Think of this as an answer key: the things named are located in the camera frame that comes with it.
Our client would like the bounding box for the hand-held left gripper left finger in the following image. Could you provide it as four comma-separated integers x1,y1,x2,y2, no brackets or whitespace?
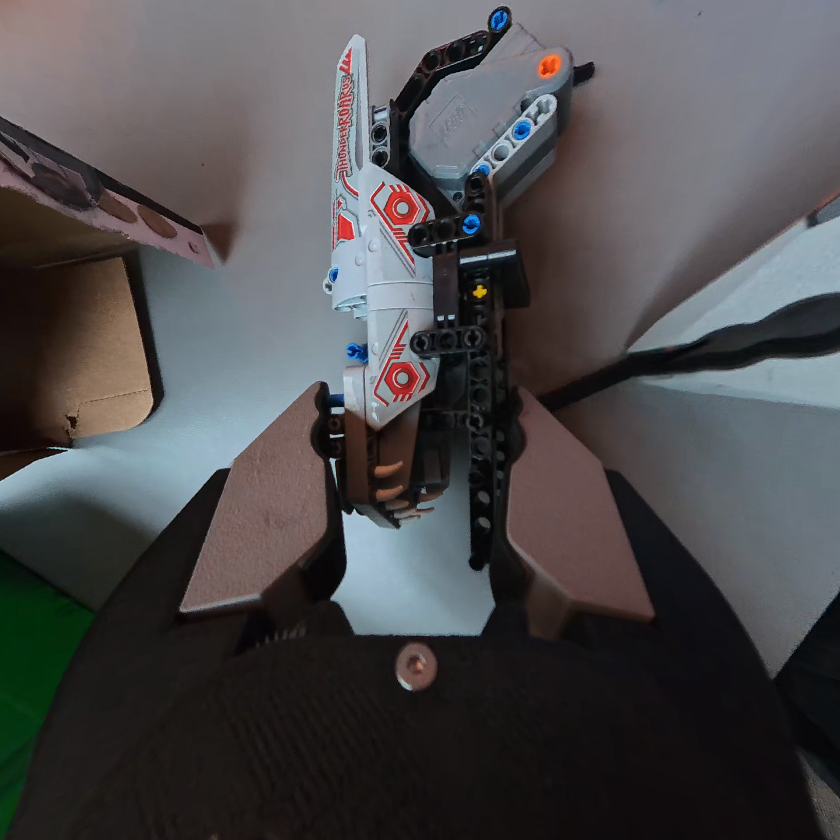
177,382,349,621

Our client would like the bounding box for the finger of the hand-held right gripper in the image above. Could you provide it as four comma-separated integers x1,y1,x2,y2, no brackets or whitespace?
539,215,840,404
543,338,840,678

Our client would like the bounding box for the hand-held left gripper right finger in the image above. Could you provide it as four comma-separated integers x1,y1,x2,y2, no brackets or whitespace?
491,386,657,643

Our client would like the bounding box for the green plastic bin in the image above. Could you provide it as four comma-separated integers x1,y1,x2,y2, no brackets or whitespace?
0,548,98,818

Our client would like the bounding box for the open cardboard box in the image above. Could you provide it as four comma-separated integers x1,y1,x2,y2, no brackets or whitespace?
0,118,234,483

